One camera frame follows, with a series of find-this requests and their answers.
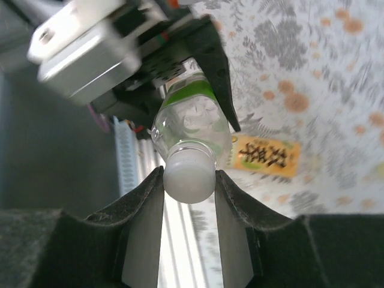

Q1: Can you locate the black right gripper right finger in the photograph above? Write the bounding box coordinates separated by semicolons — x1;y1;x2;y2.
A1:
214;169;384;288

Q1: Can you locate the grey metal base sheet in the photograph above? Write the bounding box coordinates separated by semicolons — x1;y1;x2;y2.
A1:
0;68;121;212

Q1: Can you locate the floral printed table cover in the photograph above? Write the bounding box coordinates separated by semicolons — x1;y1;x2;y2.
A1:
179;0;384;288

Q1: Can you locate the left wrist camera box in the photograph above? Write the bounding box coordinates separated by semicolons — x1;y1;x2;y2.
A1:
26;0;142;106

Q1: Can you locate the bottle with orange yellow label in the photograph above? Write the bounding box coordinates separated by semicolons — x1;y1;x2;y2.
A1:
229;134;302;182

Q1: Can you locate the grey slotted cable duct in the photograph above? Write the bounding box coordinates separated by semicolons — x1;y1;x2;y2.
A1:
113;115;160;197

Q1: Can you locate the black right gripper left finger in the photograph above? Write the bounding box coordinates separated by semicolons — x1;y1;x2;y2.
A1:
0;166;166;288

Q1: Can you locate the white bottle cap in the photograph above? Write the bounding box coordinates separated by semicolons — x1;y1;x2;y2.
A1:
163;146;217;205

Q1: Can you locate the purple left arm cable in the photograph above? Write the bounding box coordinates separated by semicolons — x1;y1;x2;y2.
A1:
88;103;109;133

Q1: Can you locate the clear bottle bright green label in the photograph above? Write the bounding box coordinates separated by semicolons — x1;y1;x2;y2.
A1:
151;58;234;169

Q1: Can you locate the aluminium front frame rail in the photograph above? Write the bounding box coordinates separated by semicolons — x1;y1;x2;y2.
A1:
134;136;224;288

